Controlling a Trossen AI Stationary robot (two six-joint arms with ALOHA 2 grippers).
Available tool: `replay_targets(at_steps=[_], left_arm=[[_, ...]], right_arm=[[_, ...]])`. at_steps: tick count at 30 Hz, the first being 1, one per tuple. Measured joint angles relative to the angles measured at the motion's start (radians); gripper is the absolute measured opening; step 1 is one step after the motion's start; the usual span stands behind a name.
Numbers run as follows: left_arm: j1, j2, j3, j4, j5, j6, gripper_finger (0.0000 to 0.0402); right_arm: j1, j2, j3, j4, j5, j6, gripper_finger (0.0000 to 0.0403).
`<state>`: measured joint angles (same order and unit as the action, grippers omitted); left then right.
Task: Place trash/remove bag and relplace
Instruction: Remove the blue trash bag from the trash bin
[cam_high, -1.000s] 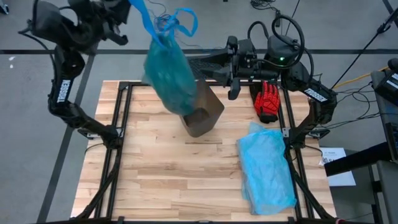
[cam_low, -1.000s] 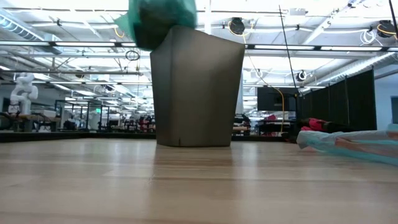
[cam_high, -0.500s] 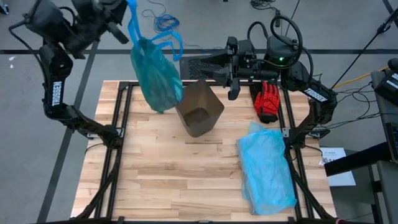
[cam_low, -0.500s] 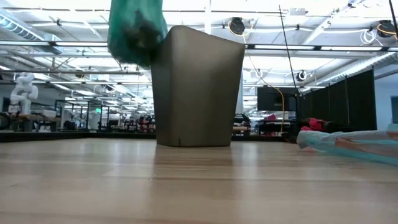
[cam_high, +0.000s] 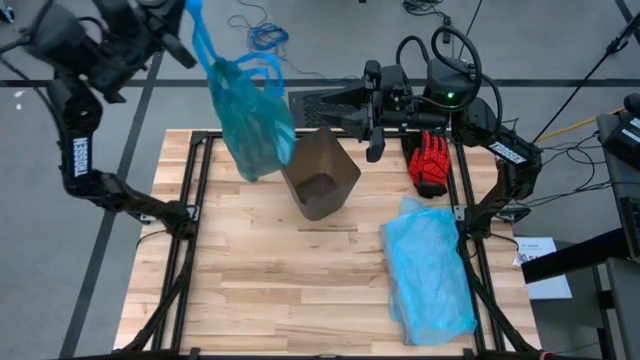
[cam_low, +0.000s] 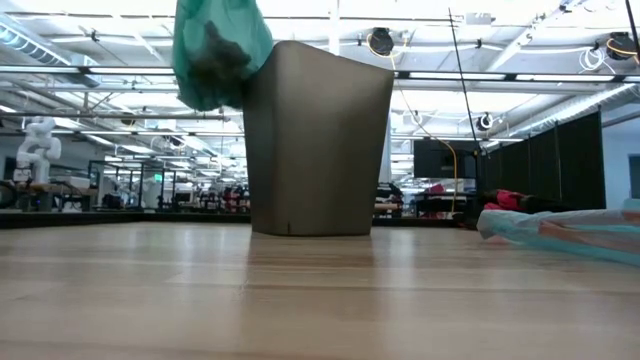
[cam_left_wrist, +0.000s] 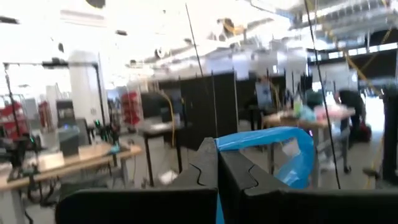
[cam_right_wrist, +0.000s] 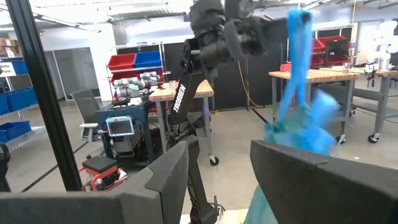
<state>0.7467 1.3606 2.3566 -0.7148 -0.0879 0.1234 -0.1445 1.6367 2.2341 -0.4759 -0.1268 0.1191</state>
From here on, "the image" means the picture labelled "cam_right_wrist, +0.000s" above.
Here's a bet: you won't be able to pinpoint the black partition wall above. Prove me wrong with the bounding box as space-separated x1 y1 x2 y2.
163 18 290 110

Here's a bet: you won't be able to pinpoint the red rolling stool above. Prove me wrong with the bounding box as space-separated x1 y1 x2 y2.
78 155 129 192

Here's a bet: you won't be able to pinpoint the black aluminium table frame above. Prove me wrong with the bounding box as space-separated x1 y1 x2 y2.
4 0 84 192

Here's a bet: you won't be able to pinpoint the blue equipment cart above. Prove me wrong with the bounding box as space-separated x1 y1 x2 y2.
95 101 154 167

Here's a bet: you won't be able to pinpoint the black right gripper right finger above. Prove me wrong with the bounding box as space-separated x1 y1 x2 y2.
250 139 398 224

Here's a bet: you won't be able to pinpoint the white sign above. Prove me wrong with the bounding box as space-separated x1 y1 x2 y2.
0 62 17 78

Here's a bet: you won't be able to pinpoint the red shelf bins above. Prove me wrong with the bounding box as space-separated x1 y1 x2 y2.
310 35 353 67

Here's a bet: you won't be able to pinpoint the grey office chair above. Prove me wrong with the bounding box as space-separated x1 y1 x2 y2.
70 89 101 143

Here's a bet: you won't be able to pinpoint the light blue teach pendant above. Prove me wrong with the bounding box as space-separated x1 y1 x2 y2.
105 116 136 138

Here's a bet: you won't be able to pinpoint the blue shelf bins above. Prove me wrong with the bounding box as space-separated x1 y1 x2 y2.
0 60 39 144

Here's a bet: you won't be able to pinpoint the blue storage bin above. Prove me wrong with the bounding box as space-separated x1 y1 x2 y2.
134 50 163 69

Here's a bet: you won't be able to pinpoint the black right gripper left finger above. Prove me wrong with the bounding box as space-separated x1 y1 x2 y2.
0 140 190 224

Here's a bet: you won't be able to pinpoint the teal trash bag blue handles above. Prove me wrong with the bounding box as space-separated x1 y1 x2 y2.
244 8 342 224

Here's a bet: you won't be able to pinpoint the cardboard boxes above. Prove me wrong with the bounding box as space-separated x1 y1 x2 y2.
0 37 22 59

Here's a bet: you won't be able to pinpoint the red storage bin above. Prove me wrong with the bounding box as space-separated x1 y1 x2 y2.
107 53 137 71

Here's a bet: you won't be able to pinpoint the yellow hanging cable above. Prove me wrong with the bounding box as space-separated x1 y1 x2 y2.
237 60 264 109

